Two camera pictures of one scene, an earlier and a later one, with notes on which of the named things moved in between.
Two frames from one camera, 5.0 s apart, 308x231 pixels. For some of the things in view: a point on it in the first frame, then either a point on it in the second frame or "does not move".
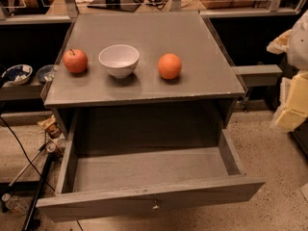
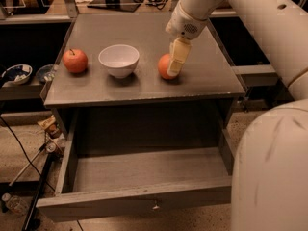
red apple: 75,61 does not move
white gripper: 298,47 -> 184,22
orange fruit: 169,65 does not move
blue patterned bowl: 17,74 does not move
